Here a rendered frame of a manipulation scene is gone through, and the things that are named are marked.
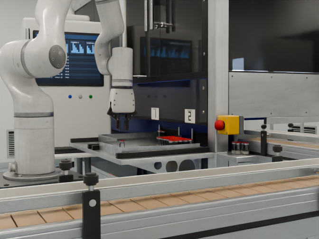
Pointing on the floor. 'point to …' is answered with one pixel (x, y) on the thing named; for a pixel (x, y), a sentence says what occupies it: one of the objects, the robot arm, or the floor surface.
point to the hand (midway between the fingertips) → (122, 125)
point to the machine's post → (217, 78)
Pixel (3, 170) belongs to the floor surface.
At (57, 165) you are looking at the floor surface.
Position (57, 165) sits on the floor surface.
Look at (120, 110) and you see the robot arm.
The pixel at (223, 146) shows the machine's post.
